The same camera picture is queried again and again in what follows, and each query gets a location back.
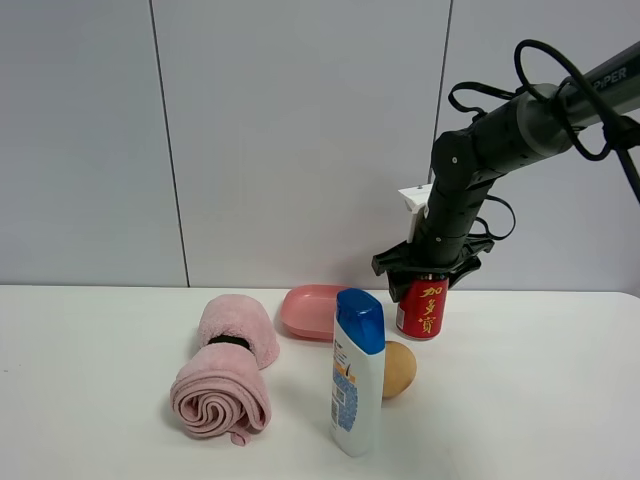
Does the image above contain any red herbal tea can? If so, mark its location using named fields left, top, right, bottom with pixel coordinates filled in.
left=396, top=275, right=449, bottom=340

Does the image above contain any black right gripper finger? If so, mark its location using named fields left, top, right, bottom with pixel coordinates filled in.
left=387, top=271, right=413, bottom=303

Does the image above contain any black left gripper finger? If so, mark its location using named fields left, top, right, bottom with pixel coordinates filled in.
left=448, top=259, right=481, bottom=289

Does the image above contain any orange egg-shaped ball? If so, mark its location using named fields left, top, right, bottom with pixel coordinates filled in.
left=383, top=341, right=417, bottom=399

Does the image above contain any white blue shampoo bottle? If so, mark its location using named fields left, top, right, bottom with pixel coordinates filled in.
left=331, top=288, right=385, bottom=457

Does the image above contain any pink plastic dish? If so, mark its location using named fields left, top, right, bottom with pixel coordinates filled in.
left=280, top=284, right=347, bottom=342

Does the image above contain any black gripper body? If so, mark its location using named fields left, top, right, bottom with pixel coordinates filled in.
left=372, top=238, right=495, bottom=276

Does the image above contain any rolled pink towel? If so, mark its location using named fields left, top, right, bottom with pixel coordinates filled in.
left=170, top=294, right=280, bottom=446

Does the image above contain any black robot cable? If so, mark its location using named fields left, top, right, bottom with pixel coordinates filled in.
left=448, top=39, right=640, bottom=240

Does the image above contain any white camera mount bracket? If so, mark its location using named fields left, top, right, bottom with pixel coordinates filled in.
left=399, top=184, right=433, bottom=243

